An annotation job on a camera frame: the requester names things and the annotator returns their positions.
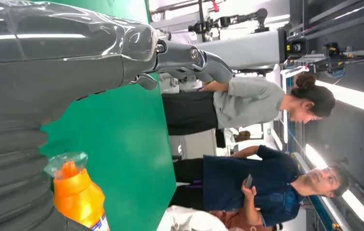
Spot black camera rig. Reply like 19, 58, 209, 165
187, 8, 269, 42

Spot ceiling light strip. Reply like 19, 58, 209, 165
315, 79, 364, 113
304, 144, 364, 223

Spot person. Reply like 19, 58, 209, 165
169, 145, 350, 228
166, 205, 283, 231
162, 71, 337, 149

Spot orange bottle with clear cap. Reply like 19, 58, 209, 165
43, 151, 111, 231

